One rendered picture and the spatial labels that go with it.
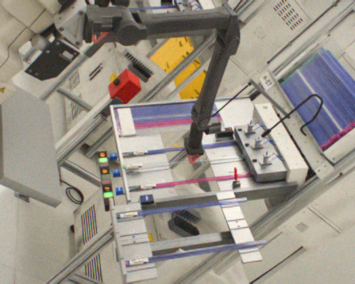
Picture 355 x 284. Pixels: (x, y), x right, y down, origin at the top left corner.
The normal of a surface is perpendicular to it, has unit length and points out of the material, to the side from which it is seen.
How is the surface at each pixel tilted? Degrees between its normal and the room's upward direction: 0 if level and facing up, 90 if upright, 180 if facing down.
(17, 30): 90
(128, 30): 89
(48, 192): 0
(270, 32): 90
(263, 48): 90
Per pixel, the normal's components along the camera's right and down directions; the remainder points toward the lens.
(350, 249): -0.63, -0.47
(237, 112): 0.07, -0.77
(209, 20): 0.40, 0.68
